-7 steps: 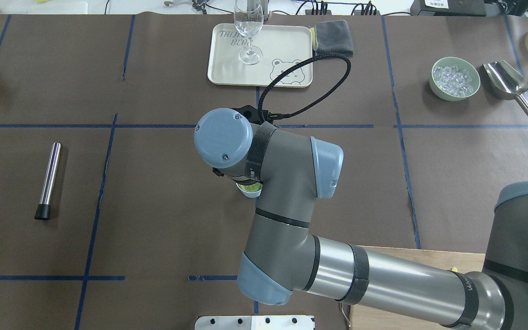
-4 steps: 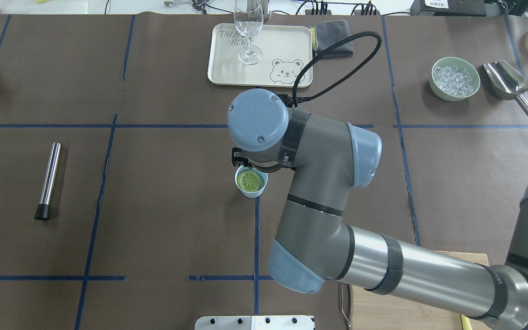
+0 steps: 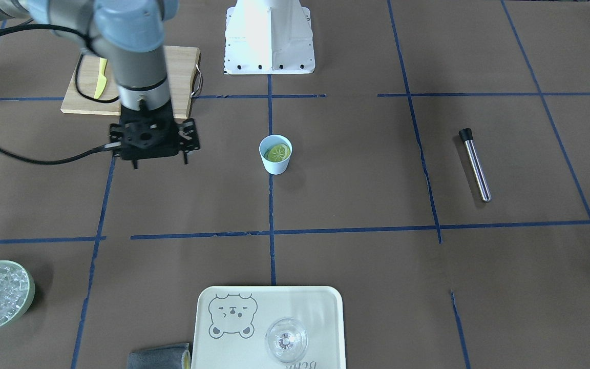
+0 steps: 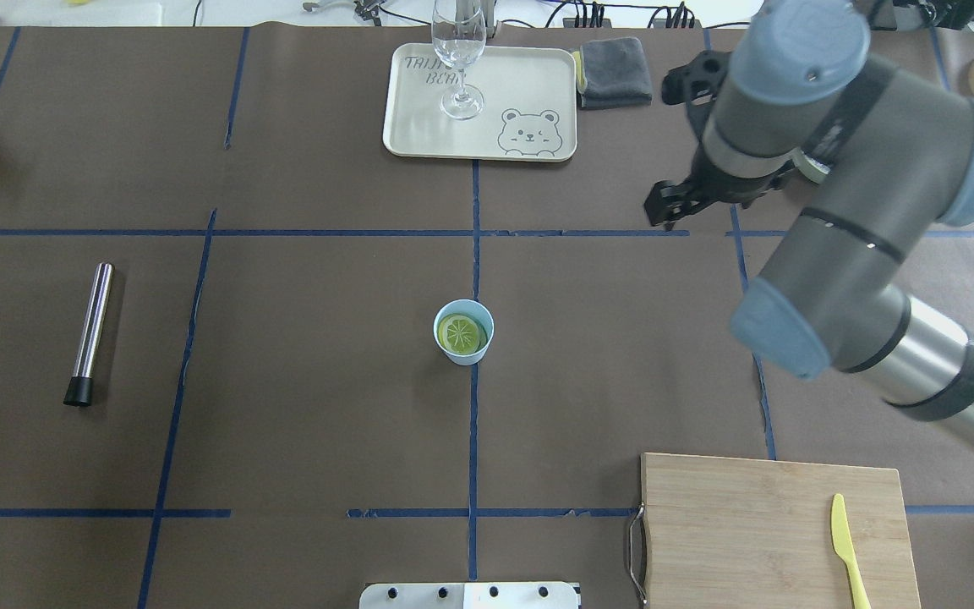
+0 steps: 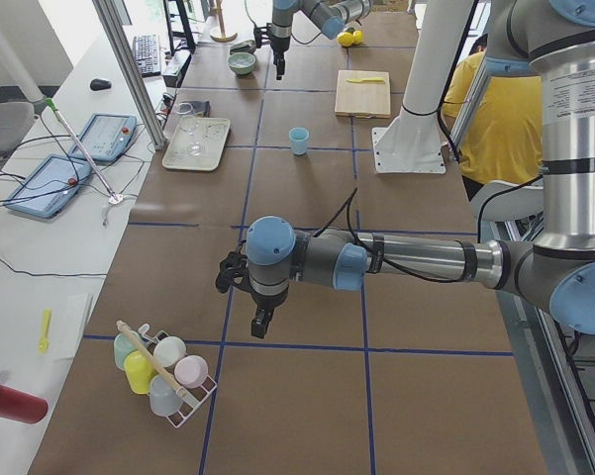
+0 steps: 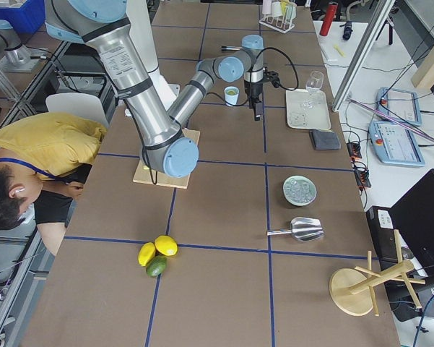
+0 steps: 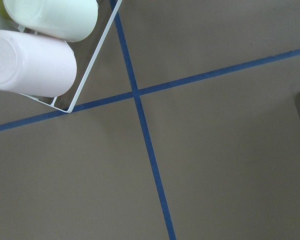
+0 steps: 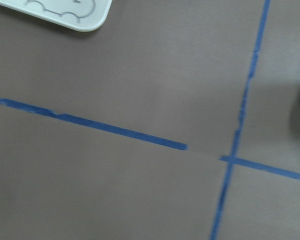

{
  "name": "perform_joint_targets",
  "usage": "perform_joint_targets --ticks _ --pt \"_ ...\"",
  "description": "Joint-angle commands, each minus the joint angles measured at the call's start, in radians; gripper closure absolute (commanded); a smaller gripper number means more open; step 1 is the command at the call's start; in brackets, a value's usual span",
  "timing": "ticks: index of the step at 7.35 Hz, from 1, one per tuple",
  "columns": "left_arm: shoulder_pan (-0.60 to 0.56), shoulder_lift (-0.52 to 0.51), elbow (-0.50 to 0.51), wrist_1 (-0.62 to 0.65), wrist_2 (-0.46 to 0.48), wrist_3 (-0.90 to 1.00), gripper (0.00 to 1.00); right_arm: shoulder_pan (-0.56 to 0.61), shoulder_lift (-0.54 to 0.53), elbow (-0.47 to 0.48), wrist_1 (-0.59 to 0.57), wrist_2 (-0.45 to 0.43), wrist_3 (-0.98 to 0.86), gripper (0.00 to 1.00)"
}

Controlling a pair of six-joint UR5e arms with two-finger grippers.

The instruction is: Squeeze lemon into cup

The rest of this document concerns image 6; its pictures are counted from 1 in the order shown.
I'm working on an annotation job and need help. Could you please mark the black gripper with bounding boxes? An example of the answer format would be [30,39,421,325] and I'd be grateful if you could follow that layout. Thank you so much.
[244,81,264,121]

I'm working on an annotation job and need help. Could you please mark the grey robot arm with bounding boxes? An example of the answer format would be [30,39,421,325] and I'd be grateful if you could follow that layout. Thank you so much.
[45,0,264,178]
[0,20,31,67]

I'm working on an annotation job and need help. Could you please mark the light blue paper cup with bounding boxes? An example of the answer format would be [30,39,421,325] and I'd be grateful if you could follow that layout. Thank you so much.
[224,86,239,107]

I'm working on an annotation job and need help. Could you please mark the yellow whole lemon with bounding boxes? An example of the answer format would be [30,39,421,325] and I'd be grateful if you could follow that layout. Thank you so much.
[154,235,178,257]
[137,242,156,267]

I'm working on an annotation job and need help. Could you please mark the cream bear serving tray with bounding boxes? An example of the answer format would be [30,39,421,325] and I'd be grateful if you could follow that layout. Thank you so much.
[285,89,331,131]

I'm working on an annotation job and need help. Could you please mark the clear wine glass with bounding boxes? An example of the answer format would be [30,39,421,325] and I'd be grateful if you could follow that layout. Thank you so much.
[303,71,324,108]

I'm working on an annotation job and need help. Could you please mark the steel muddler black tip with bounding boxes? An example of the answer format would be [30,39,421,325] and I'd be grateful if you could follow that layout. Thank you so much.
[221,46,242,51]

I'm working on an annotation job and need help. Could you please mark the grey folded cloth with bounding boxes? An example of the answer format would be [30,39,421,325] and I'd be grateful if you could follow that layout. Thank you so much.
[309,129,341,150]

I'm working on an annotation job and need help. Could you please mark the green bowl of ice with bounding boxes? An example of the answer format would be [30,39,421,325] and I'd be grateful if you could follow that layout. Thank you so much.
[282,176,317,207]

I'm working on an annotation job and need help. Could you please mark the black power strip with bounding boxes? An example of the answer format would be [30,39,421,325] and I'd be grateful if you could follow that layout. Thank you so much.
[347,141,371,191]

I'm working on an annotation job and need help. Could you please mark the red bottle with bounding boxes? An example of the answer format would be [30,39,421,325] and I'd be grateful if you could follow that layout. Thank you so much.
[319,1,339,37]

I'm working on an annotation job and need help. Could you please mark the steel ice scoop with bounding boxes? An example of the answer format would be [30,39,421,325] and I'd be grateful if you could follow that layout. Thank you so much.
[266,217,324,242]

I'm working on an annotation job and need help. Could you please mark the bamboo cutting board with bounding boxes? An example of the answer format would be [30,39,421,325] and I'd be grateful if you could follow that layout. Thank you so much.
[133,129,200,189]

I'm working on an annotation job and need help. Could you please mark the blue teach pendant near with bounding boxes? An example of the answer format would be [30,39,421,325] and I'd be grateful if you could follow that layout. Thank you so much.
[368,121,425,167]

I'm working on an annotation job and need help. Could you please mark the blue teach pendant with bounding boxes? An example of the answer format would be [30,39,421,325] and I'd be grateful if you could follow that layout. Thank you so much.
[368,121,425,167]
[376,87,422,127]

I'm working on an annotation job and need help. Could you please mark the blue teach pendant far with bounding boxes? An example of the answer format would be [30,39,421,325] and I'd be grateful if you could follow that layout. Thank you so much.
[376,87,422,127]

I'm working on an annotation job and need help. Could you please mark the white chair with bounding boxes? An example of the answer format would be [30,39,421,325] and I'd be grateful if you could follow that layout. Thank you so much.
[45,93,109,127]

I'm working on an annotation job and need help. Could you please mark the green lime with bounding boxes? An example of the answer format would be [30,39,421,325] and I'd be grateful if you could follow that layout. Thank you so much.
[146,256,168,278]

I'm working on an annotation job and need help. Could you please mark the black computer monitor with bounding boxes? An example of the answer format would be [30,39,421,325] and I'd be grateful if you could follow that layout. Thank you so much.
[366,169,434,284]

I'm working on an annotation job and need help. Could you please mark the person in yellow shirt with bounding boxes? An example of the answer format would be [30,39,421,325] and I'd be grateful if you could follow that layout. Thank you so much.
[0,112,107,254]

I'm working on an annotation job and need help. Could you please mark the white wire cup rack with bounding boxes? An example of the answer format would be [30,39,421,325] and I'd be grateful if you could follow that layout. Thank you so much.
[259,0,297,33]

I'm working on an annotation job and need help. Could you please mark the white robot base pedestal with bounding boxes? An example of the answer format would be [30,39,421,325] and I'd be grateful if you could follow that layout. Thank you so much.
[126,0,177,110]

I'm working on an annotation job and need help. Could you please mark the aluminium frame post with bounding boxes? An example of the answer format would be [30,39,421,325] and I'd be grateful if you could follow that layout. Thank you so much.
[331,0,395,112]

